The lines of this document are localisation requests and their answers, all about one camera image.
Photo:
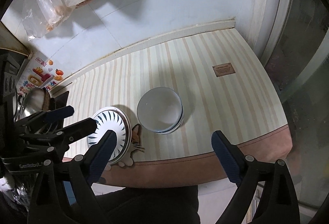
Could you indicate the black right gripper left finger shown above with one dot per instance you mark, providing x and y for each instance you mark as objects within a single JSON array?
[{"x": 84, "y": 170}]

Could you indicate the steel pot lid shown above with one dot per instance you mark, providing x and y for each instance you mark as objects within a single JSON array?
[{"x": 36, "y": 100}]

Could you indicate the brown mat label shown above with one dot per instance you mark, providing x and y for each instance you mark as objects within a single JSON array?
[{"x": 223, "y": 69}]

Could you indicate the large white floral bowl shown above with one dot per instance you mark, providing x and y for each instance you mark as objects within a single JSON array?
[{"x": 160, "y": 110}]

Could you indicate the clear plastic bag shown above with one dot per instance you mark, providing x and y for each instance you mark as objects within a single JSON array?
[{"x": 40, "y": 17}]

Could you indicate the colourful wall sticker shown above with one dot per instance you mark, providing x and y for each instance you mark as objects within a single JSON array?
[{"x": 39, "y": 72}]

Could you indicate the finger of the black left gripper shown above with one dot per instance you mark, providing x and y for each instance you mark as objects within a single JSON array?
[
  {"x": 36, "y": 121},
  {"x": 64, "y": 136}
]

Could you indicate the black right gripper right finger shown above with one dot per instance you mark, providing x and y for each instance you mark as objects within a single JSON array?
[{"x": 244, "y": 171}]

